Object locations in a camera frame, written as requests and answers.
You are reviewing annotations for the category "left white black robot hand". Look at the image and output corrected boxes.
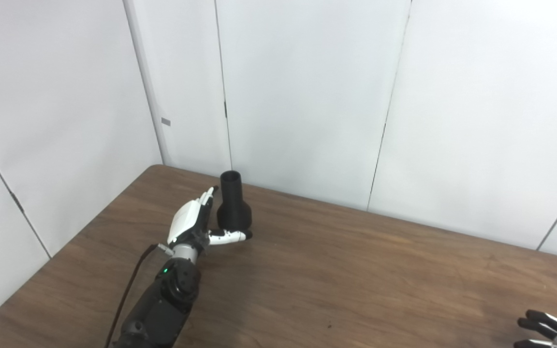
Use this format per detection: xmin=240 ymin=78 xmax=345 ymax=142
xmin=166 ymin=186 xmax=253 ymax=252

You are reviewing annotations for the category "black flared nozzle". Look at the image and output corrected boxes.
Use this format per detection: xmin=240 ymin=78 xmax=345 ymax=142
xmin=217 ymin=171 xmax=253 ymax=232

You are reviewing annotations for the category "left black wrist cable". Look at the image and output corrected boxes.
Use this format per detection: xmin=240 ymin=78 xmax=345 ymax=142
xmin=104 ymin=244 xmax=173 ymax=348

